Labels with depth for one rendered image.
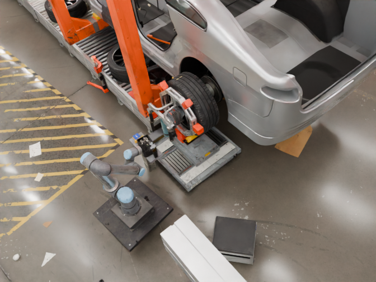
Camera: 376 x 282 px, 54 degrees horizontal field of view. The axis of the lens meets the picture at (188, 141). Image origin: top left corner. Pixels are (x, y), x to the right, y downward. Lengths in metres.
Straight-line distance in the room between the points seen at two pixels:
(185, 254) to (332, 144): 3.98
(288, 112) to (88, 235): 2.48
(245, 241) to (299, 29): 2.47
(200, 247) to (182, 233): 0.06
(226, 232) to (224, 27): 1.88
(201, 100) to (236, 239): 1.37
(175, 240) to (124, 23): 2.81
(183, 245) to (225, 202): 3.27
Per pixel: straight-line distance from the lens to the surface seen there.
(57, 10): 5.46
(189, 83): 3.68
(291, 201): 4.24
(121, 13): 3.48
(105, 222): 3.94
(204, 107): 3.63
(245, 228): 3.67
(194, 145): 4.34
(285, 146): 4.64
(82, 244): 4.26
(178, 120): 3.59
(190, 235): 0.93
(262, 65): 3.09
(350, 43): 4.69
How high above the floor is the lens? 3.67
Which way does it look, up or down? 51 degrees down
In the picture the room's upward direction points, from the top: 9 degrees counter-clockwise
